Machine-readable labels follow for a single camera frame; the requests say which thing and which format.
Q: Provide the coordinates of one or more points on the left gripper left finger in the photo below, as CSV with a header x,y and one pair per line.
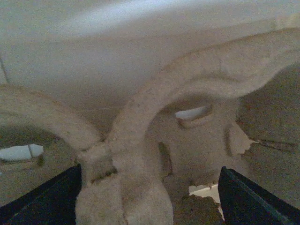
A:
x,y
52,203

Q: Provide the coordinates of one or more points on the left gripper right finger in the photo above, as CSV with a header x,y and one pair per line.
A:
x,y
246,203

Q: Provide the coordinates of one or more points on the orange paper bag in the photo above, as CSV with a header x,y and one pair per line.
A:
x,y
98,74

